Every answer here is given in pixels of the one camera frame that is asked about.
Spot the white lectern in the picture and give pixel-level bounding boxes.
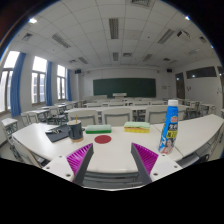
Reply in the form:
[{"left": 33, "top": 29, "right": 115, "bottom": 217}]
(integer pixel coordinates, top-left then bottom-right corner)
[{"left": 112, "top": 93, "right": 127, "bottom": 99}]

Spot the white chair middle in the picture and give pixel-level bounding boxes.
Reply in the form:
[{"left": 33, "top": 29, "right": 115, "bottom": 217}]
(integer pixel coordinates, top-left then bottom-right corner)
[{"left": 102, "top": 107, "right": 133, "bottom": 127}]

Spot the blue curtain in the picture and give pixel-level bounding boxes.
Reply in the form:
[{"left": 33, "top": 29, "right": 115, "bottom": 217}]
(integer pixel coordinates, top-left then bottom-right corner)
[
  {"left": 10, "top": 53, "right": 26, "bottom": 117},
  {"left": 45, "top": 61, "right": 52, "bottom": 106}
]

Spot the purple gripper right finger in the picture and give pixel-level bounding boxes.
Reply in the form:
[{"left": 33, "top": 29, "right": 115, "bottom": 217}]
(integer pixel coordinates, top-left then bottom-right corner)
[{"left": 130, "top": 142, "right": 183, "bottom": 185}]

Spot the green pencil case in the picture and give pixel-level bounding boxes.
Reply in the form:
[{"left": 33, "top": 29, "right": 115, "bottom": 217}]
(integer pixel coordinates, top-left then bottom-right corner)
[{"left": 85, "top": 125, "right": 112, "bottom": 134}]

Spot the black notebook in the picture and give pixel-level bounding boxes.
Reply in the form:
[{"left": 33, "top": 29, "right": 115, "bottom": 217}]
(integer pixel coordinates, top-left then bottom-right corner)
[{"left": 45, "top": 125, "right": 68, "bottom": 143}]

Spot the white chair left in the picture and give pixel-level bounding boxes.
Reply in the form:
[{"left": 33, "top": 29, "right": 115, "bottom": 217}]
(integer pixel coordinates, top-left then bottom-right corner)
[{"left": 68, "top": 110, "right": 99, "bottom": 127}]

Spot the dark mug with wooden base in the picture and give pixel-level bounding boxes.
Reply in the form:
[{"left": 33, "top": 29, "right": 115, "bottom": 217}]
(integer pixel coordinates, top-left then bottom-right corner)
[{"left": 67, "top": 120, "right": 84, "bottom": 142}]

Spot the blue curtain middle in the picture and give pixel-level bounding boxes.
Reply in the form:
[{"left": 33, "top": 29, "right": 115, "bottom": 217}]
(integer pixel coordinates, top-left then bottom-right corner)
[{"left": 45, "top": 61, "right": 52, "bottom": 106}]

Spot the blue white drink bottle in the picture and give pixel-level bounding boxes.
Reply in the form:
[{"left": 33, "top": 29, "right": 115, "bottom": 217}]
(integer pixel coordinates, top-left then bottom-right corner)
[{"left": 159, "top": 99, "right": 178, "bottom": 154}]

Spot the blue curtain left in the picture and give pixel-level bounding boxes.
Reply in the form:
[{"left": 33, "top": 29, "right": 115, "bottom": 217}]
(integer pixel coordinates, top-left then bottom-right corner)
[{"left": 10, "top": 53, "right": 26, "bottom": 117}]

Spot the yellow green sponge stack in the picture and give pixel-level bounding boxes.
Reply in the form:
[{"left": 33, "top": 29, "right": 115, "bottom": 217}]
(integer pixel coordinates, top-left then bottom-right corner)
[{"left": 124, "top": 122, "right": 150, "bottom": 133}]

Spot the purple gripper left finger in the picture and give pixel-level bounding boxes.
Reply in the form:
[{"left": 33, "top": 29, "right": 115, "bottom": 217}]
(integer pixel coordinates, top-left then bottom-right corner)
[{"left": 42, "top": 142, "right": 95, "bottom": 186}]

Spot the green chalkboard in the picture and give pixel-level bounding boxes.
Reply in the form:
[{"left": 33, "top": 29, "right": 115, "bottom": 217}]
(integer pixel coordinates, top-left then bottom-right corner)
[{"left": 93, "top": 78, "right": 156, "bottom": 98}]

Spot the red round coaster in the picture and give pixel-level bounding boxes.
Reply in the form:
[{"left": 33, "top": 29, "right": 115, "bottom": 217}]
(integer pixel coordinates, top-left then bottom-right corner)
[{"left": 94, "top": 135, "right": 111, "bottom": 144}]

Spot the white chair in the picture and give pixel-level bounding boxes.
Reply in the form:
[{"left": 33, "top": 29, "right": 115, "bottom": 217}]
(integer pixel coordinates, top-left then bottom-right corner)
[
  {"left": 68, "top": 110, "right": 99, "bottom": 127},
  {"left": 102, "top": 107, "right": 133, "bottom": 127},
  {"left": 145, "top": 105, "right": 168, "bottom": 124}
]

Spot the white chair right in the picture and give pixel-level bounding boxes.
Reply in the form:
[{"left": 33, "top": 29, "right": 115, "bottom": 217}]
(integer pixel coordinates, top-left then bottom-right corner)
[{"left": 145, "top": 105, "right": 168, "bottom": 124}]

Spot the dark door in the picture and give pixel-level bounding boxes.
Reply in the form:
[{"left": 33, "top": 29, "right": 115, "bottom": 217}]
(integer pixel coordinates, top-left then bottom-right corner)
[{"left": 175, "top": 73, "right": 185, "bottom": 99}]

